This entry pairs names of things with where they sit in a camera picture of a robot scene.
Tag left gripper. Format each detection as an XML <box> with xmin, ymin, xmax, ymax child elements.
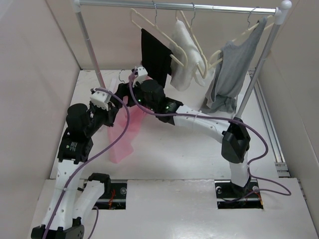
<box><xmin>85</xmin><ymin>100</ymin><xmax>118</xmax><ymax>136</ymax></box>

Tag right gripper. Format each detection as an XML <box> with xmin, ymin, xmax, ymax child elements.
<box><xmin>109</xmin><ymin>77</ymin><xmax>157</xmax><ymax>112</ymax></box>

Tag pink t shirt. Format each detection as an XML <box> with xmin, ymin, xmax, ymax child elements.
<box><xmin>108</xmin><ymin>87</ymin><xmax>146</xmax><ymax>163</ymax></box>

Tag cream plastic hanger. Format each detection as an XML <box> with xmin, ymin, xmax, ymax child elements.
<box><xmin>118</xmin><ymin>69</ymin><xmax>131</xmax><ymax>83</ymax></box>

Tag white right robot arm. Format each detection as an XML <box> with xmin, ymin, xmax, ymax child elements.
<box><xmin>115</xmin><ymin>79</ymin><xmax>251</xmax><ymax>198</ymax></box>

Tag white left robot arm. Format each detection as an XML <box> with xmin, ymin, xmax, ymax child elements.
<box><xmin>31</xmin><ymin>103</ymin><xmax>119</xmax><ymax>239</ymax></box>

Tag black shirt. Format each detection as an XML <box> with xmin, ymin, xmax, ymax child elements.
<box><xmin>141</xmin><ymin>28</ymin><xmax>172</xmax><ymax>88</ymax></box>

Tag cream hanger with black shirt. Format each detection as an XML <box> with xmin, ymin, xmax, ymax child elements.
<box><xmin>130</xmin><ymin>1</ymin><xmax>188</xmax><ymax>68</ymax></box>

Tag white shirt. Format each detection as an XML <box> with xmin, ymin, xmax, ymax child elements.
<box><xmin>169</xmin><ymin>20</ymin><xmax>205</xmax><ymax>92</ymax></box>

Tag cream hanger with grey shirt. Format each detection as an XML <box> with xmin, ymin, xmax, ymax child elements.
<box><xmin>207</xmin><ymin>17</ymin><xmax>259</xmax><ymax>69</ymax></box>

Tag cream hanger with white shirt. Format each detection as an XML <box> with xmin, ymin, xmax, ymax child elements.
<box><xmin>171</xmin><ymin>10</ymin><xmax>210</xmax><ymax>91</ymax></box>

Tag grey tank top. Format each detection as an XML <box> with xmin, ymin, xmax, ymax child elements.
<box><xmin>201</xmin><ymin>17</ymin><xmax>268</xmax><ymax>114</ymax></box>

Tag metal clothes rack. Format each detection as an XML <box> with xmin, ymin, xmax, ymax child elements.
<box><xmin>70</xmin><ymin>0</ymin><xmax>293</xmax><ymax>123</ymax></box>

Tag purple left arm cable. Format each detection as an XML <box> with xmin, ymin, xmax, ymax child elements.
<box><xmin>41</xmin><ymin>87</ymin><xmax>130</xmax><ymax>239</ymax></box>

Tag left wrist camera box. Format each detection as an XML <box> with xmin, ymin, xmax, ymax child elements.
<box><xmin>90</xmin><ymin>88</ymin><xmax>111</xmax><ymax>111</ymax></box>

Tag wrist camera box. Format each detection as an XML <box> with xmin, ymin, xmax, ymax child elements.
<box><xmin>90</xmin><ymin>88</ymin><xmax>111</xmax><ymax>111</ymax></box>
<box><xmin>133</xmin><ymin>66</ymin><xmax>150</xmax><ymax>87</ymax></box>

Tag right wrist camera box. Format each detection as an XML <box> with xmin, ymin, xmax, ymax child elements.
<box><xmin>133</xmin><ymin>66</ymin><xmax>150</xmax><ymax>87</ymax></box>

